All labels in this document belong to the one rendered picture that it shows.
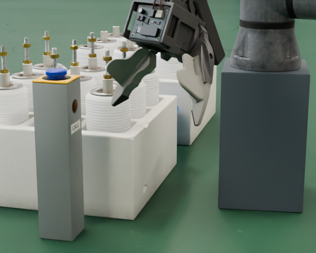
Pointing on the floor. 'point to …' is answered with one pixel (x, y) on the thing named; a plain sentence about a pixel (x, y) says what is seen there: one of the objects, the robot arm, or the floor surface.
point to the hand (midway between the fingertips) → (155, 118)
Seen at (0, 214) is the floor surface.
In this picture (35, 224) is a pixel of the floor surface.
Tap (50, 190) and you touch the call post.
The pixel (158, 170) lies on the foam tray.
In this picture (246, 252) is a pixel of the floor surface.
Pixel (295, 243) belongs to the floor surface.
